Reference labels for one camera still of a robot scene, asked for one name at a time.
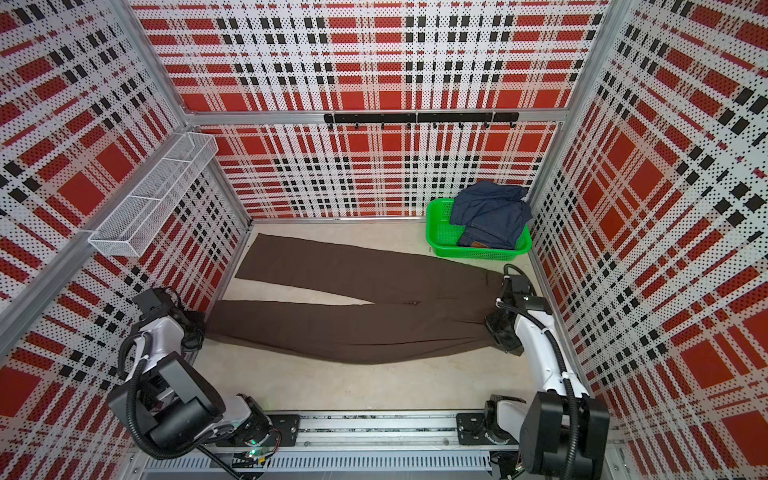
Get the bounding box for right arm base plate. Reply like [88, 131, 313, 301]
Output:
[456, 413, 517, 446]

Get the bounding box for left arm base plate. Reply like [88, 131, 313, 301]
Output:
[235, 414, 301, 447]

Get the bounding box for white wire mesh shelf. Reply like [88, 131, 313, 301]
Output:
[88, 132, 218, 258]

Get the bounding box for green plastic basket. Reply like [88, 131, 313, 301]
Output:
[426, 198, 533, 261]

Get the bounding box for aluminium front rail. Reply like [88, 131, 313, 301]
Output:
[128, 410, 625, 452]

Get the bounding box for blue denim jeans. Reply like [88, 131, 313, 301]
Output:
[450, 181, 532, 250]

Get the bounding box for brown trousers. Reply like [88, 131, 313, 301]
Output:
[206, 234, 503, 365]

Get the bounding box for black hook rail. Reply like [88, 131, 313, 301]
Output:
[323, 111, 520, 127]

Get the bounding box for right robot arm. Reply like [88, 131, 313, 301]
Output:
[485, 264, 610, 479]

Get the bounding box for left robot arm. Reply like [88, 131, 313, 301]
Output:
[107, 287, 280, 460]

